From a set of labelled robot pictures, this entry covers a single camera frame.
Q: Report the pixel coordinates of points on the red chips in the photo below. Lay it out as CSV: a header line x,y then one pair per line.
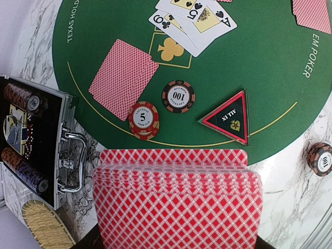
x,y
144,120

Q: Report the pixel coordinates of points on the red card seat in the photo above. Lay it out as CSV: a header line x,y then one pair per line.
x,y
312,14
227,1
122,78

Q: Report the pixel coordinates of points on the black triangular all-in button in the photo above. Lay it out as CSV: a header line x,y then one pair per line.
x,y
230,118

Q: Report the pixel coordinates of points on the red playing card deck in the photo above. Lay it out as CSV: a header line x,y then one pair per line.
x,y
177,198

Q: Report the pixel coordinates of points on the nine of clubs card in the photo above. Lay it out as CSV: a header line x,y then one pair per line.
x,y
166,23

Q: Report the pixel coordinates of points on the ace of spades card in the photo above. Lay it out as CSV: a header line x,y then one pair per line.
x,y
213,23

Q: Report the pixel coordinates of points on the five of spades card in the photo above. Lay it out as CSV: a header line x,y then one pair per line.
x,y
189,10

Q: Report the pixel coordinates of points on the red card top seat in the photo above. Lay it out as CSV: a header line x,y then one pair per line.
x,y
227,1

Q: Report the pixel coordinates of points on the dark brown poker chip stack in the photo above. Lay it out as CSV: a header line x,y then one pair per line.
x,y
319,158

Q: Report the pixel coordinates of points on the red card bottom seat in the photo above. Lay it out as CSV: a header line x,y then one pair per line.
x,y
312,14

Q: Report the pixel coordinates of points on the aluminium poker chip case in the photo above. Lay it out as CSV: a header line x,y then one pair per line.
x,y
59,153

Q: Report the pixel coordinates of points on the round green poker mat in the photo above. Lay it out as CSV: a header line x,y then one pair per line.
x,y
285,68

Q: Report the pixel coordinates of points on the red dice row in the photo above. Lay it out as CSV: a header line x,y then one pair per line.
x,y
29,138

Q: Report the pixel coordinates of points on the red purple chip row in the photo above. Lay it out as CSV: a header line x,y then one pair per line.
x,y
32,177

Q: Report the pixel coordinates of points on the blue card deck in case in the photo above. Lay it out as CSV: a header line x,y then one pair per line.
x,y
15,129

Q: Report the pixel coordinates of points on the dark red chip row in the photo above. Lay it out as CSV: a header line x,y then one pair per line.
x,y
23,98

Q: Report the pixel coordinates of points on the woven bamboo tray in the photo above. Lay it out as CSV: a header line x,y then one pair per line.
x,y
46,226

